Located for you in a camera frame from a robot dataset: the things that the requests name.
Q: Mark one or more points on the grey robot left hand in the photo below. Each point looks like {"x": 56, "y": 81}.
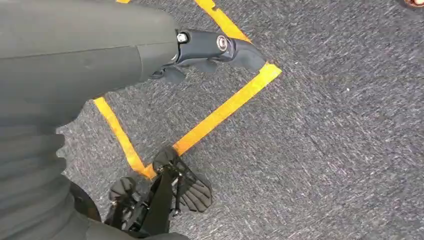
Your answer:
{"x": 73, "y": 56}

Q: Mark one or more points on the ribbed grey robot left arm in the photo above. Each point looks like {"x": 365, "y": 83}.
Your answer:
{"x": 30, "y": 185}

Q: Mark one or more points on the black robot leg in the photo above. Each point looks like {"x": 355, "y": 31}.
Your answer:
{"x": 192, "y": 192}
{"x": 122, "y": 190}

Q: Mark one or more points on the yellow floor tape square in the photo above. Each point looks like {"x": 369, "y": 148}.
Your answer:
{"x": 225, "y": 109}

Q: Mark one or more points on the brown sandal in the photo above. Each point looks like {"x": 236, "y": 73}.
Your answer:
{"x": 415, "y": 2}

